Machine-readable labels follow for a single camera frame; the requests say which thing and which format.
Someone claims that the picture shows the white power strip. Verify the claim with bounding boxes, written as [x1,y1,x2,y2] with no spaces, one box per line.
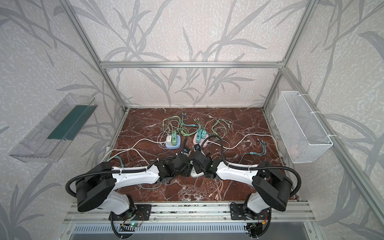
[190,168,204,178]

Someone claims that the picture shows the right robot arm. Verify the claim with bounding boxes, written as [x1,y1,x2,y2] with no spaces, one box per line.
[191,151,302,214]

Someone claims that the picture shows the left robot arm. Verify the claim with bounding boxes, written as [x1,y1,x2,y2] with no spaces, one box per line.
[65,152,190,215]

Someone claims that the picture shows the blue power strip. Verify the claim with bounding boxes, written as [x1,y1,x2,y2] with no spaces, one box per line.
[166,136,181,150]

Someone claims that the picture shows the pink power strip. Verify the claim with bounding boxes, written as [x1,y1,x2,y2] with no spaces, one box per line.
[192,133,210,145]

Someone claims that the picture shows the teal charger on pink strip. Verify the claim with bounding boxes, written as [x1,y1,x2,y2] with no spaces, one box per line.
[197,129,207,140]

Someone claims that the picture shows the green charger on blue strip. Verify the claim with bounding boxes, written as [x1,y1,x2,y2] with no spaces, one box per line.
[172,131,178,146]

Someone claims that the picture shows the pink charging cable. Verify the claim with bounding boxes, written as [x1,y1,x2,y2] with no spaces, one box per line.
[208,178,224,201]

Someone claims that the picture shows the green cable bundle right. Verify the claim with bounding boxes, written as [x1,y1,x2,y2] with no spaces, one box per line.
[206,118,232,140]

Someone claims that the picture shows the green cable bundle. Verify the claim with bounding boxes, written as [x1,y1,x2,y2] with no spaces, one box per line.
[206,118,232,140]
[161,113,196,137]

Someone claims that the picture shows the green cable bundle left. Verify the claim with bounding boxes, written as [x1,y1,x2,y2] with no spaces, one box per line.
[161,113,196,137]

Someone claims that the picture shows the white power cord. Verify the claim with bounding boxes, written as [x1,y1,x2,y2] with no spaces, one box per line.
[97,137,169,164]

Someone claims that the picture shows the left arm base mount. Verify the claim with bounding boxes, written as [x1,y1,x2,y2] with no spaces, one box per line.
[109,204,152,221]

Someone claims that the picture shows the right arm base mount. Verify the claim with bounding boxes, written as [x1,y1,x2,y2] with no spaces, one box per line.
[230,202,260,220]

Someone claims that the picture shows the teal multi-head cable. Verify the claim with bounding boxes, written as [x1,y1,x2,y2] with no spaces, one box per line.
[249,138,268,157]

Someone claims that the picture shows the white wire mesh basket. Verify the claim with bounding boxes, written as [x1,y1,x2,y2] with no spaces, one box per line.
[272,91,333,164]

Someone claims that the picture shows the aluminium front rail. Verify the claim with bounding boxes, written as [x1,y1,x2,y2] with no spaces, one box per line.
[64,202,316,224]

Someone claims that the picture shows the clear plastic wall tray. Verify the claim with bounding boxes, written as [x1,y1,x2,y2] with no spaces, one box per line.
[9,94,98,163]

